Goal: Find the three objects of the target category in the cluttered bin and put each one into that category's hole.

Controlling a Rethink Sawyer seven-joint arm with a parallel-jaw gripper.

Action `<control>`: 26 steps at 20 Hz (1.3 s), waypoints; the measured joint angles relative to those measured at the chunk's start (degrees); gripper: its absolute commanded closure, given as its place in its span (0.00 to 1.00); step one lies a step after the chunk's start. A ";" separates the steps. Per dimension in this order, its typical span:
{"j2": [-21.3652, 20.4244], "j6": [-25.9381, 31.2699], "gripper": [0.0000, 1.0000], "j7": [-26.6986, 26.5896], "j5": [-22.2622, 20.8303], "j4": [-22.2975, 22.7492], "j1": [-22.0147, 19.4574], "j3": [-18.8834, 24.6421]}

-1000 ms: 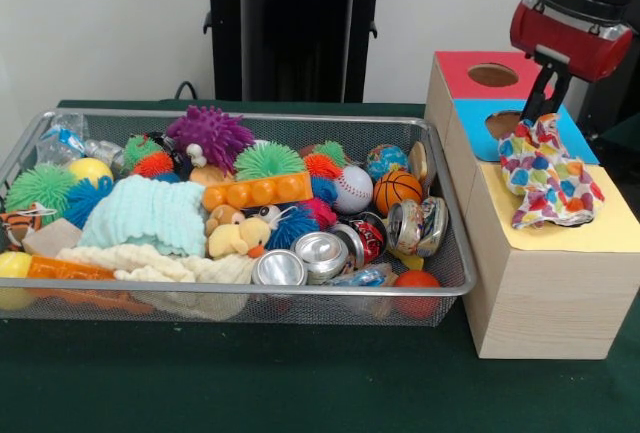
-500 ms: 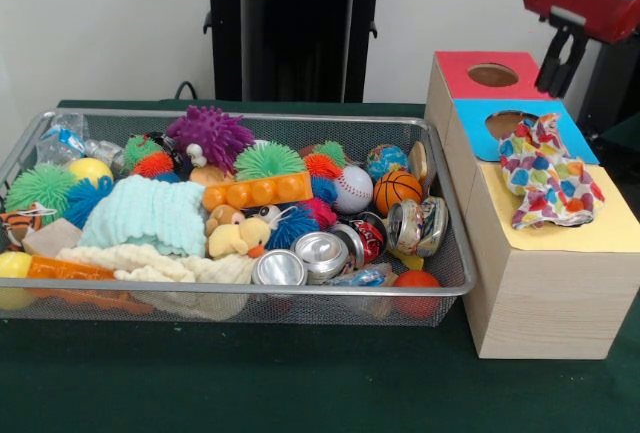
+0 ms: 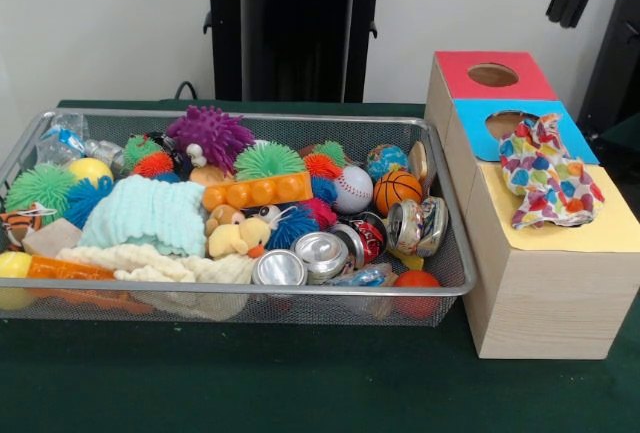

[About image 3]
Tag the purple spiky toy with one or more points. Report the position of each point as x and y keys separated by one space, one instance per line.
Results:
x=210 y=133

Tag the green cloth side table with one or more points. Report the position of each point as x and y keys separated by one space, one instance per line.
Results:
x=625 y=135

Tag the blue spiky ball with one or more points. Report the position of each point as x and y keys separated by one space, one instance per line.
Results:
x=87 y=200

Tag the wooden box with three holes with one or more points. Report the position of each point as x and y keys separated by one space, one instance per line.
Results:
x=550 y=303

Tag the multicolour dotted wrapper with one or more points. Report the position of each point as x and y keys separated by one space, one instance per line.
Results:
x=545 y=178

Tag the red-orange ball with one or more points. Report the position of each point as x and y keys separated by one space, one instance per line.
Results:
x=416 y=283

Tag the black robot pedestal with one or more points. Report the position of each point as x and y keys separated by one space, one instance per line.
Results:
x=280 y=28

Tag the silver drink can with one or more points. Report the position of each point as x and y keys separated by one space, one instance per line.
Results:
x=417 y=225

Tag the dark green table cloth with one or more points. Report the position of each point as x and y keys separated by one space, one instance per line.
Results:
x=250 y=383

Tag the yellow plush duck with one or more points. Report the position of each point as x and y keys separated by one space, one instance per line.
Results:
x=240 y=239

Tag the orange toy building brick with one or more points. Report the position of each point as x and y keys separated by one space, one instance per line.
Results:
x=257 y=193

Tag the small basketball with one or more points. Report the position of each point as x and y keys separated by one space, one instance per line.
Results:
x=397 y=192

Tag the small baseball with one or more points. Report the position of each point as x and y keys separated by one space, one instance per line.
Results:
x=352 y=188

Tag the bright green spiky ball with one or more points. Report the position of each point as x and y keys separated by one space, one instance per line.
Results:
x=270 y=160

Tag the mint green cloth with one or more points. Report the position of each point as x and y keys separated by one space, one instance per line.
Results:
x=145 y=218

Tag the black upright panel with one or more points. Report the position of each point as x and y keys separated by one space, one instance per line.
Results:
x=620 y=53

